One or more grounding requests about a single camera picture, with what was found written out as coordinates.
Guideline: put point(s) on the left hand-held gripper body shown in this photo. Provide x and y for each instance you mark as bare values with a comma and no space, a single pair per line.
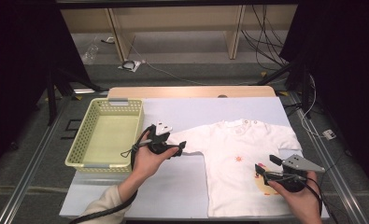
163,128

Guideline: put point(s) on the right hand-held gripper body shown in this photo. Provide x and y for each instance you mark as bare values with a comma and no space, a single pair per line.
300,163

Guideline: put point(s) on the white baby shirt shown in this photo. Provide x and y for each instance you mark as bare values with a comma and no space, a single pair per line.
235,161

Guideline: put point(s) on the pale green plastic basket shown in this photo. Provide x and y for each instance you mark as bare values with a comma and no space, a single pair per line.
79,146

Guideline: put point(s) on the person's left hand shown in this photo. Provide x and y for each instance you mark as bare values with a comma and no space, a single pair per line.
148,165

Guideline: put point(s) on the person's right hand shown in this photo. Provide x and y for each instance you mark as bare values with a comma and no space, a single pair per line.
300,205

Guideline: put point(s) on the white table mat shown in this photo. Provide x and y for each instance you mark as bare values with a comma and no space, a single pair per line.
179,186

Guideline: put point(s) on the white power adapter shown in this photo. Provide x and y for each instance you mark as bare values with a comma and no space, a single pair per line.
329,134

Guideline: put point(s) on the black metal stand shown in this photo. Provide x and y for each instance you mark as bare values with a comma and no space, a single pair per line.
52,99
304,93

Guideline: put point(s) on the clear plastic bag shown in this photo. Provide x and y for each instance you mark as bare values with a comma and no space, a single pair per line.
90,55

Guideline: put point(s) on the black curtain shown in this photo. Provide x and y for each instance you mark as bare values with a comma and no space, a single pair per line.
20,62
344,62

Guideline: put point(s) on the light wooden desk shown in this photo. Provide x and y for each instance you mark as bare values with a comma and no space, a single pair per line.
179,18

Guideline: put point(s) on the aluminium floor rail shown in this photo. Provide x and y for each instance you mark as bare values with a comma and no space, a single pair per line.
32,165
328,149

